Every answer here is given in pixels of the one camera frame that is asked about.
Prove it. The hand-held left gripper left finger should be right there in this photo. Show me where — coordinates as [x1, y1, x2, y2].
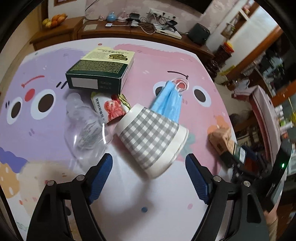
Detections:
[26, 153, 113, 241]

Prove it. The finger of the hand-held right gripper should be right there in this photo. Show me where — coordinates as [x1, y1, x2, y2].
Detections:
[220, 148, 262, 184]

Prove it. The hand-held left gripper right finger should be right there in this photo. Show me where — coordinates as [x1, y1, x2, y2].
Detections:
[186, 153, 270, 241]

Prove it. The brown cardboard carton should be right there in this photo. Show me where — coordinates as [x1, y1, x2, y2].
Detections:
[209, 127, 246, 164]

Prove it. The grey checked paper cup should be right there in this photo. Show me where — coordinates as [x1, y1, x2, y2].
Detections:
[115, 104, 189, 179]

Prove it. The person's right forearm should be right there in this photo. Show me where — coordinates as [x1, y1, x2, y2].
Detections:
[264, 207, 279, 241]

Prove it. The cartoon printed tablecloth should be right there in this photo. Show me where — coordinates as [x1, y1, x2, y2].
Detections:
[0, 38, 238, 241]

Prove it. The clear plastic bottle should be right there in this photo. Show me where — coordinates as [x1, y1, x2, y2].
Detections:
[64, 92, 114, 171]

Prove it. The side table with pink cloth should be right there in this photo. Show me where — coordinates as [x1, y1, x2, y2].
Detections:
[251, 85, 287, 139]

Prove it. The fruit print snack packet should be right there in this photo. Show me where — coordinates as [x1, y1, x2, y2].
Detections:
[91, 91, 131, 126]

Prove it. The blue face mask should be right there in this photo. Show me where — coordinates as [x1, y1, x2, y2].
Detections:
[150, 79, 188, 123]

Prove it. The dark green cardboard box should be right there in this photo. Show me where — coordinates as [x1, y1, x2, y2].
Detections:
[65, 47, 136, 94]

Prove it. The dark wooden stand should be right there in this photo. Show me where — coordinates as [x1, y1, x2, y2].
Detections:
[213, 45, 232, 68]

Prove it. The black countertop appliance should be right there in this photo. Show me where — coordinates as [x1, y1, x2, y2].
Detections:
[188, 23, 210, 45]

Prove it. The white flat device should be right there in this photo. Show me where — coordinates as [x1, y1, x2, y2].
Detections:
[155, 28, 182, 40]

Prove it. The fruit bowl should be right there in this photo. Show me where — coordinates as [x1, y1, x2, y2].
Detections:
[42, 14, 68, 29]

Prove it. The white power strip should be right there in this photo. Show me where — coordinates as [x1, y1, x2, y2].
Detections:
[148, 8, 176, 21]

